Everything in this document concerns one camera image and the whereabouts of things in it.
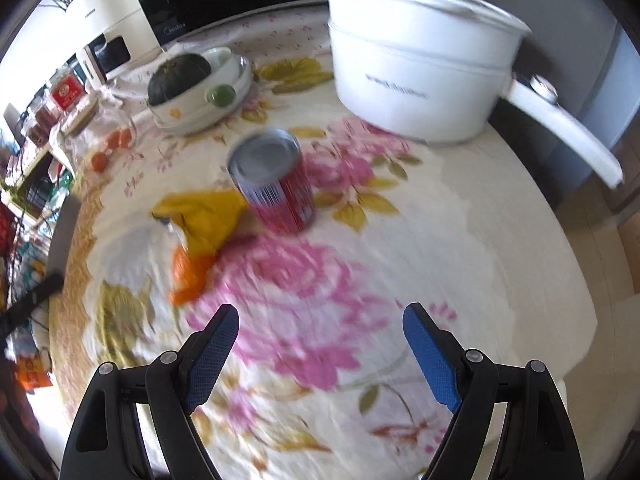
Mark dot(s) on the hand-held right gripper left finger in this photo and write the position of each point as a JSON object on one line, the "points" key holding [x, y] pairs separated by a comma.
{"points": [[210, 355]]}

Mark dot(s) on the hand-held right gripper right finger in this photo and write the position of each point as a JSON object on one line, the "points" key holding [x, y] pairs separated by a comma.
{"points": [[432, 360]]}

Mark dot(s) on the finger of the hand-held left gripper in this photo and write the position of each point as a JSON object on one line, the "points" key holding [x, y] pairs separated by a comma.
{"points": [[35, 297]]}

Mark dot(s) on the orange packet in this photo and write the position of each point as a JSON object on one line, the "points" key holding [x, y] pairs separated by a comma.
{"points": [[187, 275]]}

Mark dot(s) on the yellow packet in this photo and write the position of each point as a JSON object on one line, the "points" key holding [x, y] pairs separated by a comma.
{"points": [[210, 215]]}

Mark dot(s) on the red tin can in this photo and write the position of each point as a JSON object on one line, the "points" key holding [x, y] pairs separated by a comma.
{"points": [[280, 195]]}

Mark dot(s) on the red and gold packet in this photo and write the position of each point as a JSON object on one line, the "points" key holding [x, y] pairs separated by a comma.
{"points": [[32, 372]]}

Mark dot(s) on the cluttered storage rack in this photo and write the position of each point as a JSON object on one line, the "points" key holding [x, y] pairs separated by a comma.
{"points": [[25, 185]]}

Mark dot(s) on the floral tablecloth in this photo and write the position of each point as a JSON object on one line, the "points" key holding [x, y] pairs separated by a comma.
{"points": [[500, 260]]}

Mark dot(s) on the small orange fruit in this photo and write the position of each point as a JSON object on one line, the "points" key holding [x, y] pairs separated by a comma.
{"points": [[126, 137], [100, 161], [112, 141]]}

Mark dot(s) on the clear bag of orange fruits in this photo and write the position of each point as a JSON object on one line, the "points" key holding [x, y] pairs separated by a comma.
{"points": [[82, 120]]}

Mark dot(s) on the white ceramic bowl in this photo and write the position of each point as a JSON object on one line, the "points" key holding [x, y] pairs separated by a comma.
{"points": [[200, 110]]}

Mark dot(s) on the dark green squash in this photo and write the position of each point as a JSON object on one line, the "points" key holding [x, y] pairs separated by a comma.
{"points": [[175, 80]]}

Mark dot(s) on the green fruit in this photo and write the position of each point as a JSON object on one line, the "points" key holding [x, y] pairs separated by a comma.
{"points": [[221, 96]]}

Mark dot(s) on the white electric cooking pot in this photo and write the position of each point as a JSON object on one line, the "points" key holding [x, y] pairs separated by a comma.
{"points": [[410, 70]]}

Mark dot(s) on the white kitchen appliance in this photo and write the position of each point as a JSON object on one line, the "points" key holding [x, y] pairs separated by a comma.
{"points": [[110, 10]]}

